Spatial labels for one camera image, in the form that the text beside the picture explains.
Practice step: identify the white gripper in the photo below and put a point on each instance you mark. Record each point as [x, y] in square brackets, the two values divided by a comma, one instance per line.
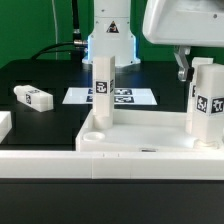
[184, 22]

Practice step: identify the white desk tabletop tray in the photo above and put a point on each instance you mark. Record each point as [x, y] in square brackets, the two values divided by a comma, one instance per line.
[141, 131]

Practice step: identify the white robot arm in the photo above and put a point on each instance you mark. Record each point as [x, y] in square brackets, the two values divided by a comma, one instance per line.
[111, 35]

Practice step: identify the fiducial marker sheet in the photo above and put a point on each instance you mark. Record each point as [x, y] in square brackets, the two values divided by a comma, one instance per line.
[122, 96]

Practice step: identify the white left fence block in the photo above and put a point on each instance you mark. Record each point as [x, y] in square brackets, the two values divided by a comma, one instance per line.
[5, 124]

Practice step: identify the white front fence bar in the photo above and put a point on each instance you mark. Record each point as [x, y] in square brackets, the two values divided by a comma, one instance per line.
[101, 165]

